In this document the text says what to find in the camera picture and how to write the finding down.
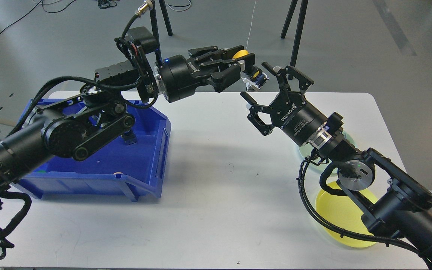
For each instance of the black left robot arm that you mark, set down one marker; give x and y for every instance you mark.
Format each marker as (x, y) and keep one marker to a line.
(74, 117)

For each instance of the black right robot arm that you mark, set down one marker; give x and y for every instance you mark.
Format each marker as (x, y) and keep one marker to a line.
(395, 208)

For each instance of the green push button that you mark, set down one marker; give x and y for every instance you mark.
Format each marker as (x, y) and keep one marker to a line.
(129, 137)

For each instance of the yellow plate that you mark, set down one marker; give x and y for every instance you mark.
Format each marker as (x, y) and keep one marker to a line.
(342, 212)

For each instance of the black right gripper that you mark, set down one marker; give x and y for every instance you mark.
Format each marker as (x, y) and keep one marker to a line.
(298, 118)

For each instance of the blue plastic bin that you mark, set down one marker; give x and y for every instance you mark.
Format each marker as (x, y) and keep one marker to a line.
(117, 169)

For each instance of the yellow push button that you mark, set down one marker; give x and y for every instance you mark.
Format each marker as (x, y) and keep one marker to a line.
(254, 78)

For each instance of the black tripod leg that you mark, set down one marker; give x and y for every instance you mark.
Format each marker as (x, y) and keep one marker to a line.
(289, 17)
(298, 32)
(154, 29)
(166, 19)

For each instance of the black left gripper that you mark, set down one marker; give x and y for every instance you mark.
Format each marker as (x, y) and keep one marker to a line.
(178, 77)

